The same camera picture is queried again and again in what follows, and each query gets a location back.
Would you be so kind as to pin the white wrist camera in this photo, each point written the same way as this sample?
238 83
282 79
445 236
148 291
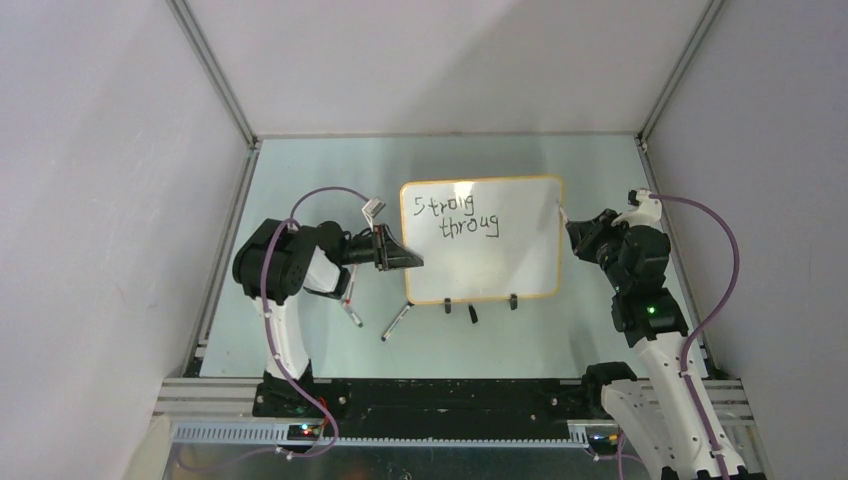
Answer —
371 209
645 210

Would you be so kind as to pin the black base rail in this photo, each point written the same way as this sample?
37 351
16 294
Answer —
438 409

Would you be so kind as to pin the right aluminium frame post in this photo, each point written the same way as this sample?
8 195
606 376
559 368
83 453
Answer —
692 47

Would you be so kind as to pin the left aluminium frame post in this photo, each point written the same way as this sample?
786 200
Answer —
200 45

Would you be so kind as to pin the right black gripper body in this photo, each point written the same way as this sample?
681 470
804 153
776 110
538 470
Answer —
605 240

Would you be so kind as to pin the red capped marker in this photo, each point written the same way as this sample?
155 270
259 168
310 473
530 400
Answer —
351 282

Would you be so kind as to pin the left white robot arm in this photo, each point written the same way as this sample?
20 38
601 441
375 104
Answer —
282 259

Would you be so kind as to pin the aluminium frame post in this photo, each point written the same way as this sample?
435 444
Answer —
200 45
692 47

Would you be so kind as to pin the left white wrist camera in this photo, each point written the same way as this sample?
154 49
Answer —
371 209

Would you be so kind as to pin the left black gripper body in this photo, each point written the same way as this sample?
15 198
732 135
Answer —
367 248

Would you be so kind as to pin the yellow framed whiteboard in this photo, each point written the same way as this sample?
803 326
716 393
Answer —
484 239

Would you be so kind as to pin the blue capped marker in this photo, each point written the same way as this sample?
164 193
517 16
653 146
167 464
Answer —
396 320

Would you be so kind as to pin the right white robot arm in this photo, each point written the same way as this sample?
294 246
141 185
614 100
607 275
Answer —
682 438

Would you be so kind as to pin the green capped marker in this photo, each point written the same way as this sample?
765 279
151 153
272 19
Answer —
352 314

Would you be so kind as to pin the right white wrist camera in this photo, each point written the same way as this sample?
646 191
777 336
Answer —
645 210

